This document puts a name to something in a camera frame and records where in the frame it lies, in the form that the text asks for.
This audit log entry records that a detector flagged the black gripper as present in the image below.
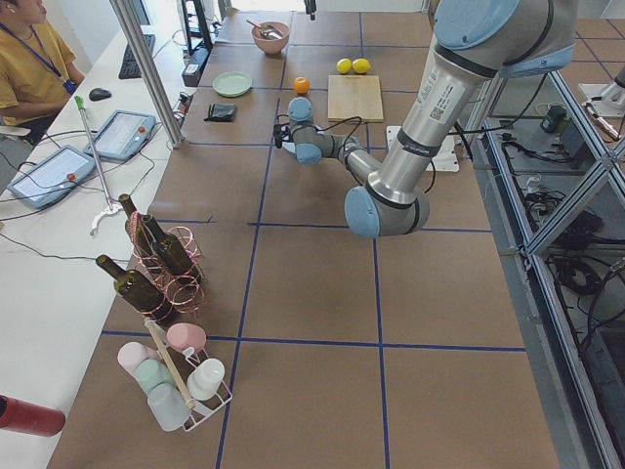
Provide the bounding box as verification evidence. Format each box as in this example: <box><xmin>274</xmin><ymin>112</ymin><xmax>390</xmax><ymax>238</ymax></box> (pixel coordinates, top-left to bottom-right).
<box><xmin>272</xmin><ymin>124</ymin><xmax>295</xmax><ymax>149</ymax></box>

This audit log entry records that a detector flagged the orange fruit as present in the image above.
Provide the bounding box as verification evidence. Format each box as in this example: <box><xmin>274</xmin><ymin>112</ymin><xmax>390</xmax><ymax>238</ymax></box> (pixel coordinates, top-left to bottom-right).
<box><xmin>292</xmin><ymin>76</ymin><xmax>311</xmax><ymax>96</ymax></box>

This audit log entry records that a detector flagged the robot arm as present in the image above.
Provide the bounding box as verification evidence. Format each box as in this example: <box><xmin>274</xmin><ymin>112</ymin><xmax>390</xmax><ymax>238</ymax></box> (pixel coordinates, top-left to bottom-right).
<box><xmin>287</xmin><ymin>0</ymin><xmax>578</xmax><ymax>238</ymax></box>

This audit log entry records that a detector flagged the green plate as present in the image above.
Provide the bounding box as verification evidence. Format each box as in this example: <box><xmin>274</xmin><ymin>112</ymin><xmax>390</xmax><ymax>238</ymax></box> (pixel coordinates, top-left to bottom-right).
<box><xmin>212</xmin><ymin>71</ymin><xmax>253</xmax><ymax>98</ymax></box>

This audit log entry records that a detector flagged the dark grey folded cloth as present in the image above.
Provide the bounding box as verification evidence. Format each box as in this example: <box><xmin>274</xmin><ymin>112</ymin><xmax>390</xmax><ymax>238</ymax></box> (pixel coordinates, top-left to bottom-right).
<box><xmin>204</xmin><ymin>103</ymin><xmax>237</xmax><ymax>122</ymax></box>

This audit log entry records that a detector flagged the wooden cutting board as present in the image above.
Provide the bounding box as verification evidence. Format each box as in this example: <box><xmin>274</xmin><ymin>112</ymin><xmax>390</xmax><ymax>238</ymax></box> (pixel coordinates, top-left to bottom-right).
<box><xmin>327</xmin><ymin>75</ymin><xmax>384</xmax><ymax>122</ymax></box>

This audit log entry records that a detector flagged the pink bowl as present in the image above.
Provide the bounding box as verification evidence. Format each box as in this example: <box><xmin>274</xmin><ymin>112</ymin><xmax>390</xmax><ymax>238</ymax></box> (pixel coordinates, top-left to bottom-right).
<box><xmin>251</xmin><ymin>21</ymin><xmax>290</xmax><ymax>55</ymax></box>

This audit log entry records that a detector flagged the yellow lemon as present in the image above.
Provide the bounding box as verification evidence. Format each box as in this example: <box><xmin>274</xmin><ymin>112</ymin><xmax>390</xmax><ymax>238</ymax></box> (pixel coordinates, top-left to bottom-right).
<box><xmin>336</xmin><ymin>58</ymin><xmax>353</xmax><ymax>75</ymax></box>
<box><xmin>352</xmin><ymin>58</ymin><xmax>371</xmax><ymax>74</ymax></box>

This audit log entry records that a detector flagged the metal ice scoop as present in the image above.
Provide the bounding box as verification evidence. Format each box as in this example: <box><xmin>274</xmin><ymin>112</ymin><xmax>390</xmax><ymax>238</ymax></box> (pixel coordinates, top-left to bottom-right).
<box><xmin>246</xmin><ymin>18</ymin><xmax>284</xmax><ymax>39</ymax></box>

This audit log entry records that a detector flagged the teach pendant tablet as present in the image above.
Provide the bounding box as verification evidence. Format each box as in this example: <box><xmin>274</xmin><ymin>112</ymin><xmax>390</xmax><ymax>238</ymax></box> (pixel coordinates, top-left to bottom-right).
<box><xmin>93</xmin><ymin>109</ymin><xmax>156</xmax><ymax>162</ymax></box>
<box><xmin>8</xmin><ymin>146</ymin><xmax>96</xmax><ymax>209</ymax></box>

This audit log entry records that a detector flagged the dark green glass bottle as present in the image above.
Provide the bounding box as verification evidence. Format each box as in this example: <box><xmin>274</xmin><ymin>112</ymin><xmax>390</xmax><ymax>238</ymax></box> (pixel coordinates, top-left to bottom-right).
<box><xmin>96</xmin><ymin>255</ymin><xmax>177</xmax><ymax>325</ymax></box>
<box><xmin>142</xmin><ymin>215</ymin><xmax>196</xmax><ymax>277</ymax></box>
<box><xmin>118</xmin><ymin>193</ymin><xmax>152</xmax><ymax>258</ymax></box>

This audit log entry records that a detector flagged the black keyboard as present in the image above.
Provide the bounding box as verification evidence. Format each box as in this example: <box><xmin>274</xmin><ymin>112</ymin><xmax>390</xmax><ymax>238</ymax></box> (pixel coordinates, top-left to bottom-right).
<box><xmin>117</xmin><ymin>33</ymin><xmax>157</xmax><ymax>81</ymax></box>

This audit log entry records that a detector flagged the black computer mouse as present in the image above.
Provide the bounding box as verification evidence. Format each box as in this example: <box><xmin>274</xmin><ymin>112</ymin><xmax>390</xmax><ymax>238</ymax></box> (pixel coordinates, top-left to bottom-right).
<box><xmin>89</xmin><ymin>87</ymin><xmax>112</xmax><ymax>102</ymax></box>

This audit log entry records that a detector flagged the white reacher grabber stick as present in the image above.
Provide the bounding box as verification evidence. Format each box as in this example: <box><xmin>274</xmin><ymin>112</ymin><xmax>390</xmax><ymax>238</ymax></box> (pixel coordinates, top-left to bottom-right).
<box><xmin>73</xmin><ymin>95</ymin><xmax>122</xmax><ymax>236</ymax></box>

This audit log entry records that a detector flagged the person in yellow shirt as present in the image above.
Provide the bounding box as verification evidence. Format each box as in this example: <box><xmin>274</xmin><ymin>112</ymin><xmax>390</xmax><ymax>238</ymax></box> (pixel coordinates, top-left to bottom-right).
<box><xmin>1</xmin><ymin>1</ymin><xmax>84</xmax><ymax>128</ymax></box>

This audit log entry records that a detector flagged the white cup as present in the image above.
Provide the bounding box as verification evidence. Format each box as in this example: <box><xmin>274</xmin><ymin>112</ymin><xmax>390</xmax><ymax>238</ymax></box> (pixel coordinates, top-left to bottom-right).
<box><xmin>187</xmin><ymin>358</ymin><xmax>226</xmax><ymax>401</ymax></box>

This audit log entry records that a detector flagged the light pink cup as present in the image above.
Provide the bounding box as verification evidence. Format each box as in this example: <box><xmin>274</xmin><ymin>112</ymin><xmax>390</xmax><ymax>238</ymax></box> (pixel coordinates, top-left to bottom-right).
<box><xmin>117</xmin><ymin>342</ymin><xmax>160</xmax><ymax>377</ymax></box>

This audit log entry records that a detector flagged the mint green cup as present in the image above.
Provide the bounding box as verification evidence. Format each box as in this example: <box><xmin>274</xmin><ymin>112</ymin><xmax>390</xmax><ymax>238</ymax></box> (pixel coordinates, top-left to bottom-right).
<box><xmin>134</xmin><ymin>359</ymin><xmax>175</xmax><ymax>395</ymax></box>

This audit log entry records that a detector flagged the grey translucent cup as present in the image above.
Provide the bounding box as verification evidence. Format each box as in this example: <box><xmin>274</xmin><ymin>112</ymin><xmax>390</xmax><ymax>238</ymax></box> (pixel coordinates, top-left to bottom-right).
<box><xmin>147</xmin><ymin>383</ymin><xmax>190</xmax><ymax>432</ymax></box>

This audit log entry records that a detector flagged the red cylinder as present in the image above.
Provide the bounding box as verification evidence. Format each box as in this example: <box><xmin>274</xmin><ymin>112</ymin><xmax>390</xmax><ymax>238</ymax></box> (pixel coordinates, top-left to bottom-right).
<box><xmin>1</xmin><ymin>395</ymin><xmax>65</xmax><ymax>437</ymax></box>

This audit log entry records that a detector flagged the copper wire bottle rack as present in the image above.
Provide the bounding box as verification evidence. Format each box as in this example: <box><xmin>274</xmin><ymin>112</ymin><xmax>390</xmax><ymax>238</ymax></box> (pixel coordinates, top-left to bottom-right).
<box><xmin>133</xmin><ymin>222</ymin><xmax>208</xmax><ymax>320</ymax></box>

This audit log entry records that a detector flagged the aluminium frame post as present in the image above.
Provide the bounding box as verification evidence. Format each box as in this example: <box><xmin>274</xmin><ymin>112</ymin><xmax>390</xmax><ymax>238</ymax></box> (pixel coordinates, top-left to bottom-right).
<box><xmin>109</xmin><ymin>0</ymin><xmax>184</xmax><ymax>149</ymax></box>

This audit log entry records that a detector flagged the white wire cup rack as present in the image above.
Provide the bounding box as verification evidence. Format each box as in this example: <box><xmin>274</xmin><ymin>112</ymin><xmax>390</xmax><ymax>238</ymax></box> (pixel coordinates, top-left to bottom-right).
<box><xmin>145</xmin><ymin>320</ymin><xmax>232</xmax><ymax>432</ymax></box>

